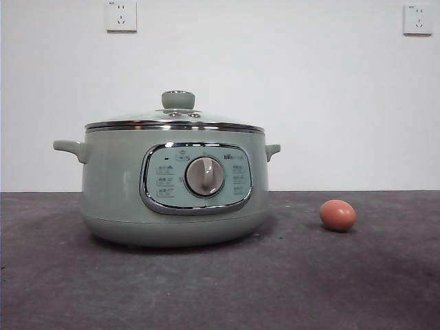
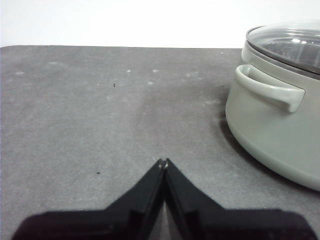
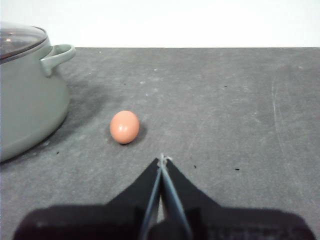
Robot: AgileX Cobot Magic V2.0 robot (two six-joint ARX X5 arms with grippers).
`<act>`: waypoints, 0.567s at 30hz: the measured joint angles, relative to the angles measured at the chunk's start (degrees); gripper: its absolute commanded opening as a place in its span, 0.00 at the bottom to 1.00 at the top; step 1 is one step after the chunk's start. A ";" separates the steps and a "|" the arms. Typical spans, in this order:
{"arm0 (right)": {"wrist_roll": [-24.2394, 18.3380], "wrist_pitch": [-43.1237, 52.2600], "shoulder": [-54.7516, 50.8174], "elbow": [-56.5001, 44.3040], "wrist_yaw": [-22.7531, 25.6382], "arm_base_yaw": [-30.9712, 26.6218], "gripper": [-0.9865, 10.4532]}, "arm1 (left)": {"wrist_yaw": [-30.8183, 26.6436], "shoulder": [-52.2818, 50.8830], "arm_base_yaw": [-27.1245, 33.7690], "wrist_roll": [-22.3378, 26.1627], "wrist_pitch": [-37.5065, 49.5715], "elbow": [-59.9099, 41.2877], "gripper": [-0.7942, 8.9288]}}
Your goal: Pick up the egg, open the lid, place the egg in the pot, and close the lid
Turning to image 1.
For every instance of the glass lid with green knob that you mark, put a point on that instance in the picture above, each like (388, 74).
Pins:
(177, 100)

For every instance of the sage green electric cooking pot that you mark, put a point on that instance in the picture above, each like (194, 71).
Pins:
(113, 178)

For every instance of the white wall socket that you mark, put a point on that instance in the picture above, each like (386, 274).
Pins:
(417, 20)
(121, 16)

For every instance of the brown egg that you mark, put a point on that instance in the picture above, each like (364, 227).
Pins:
(337, 215)

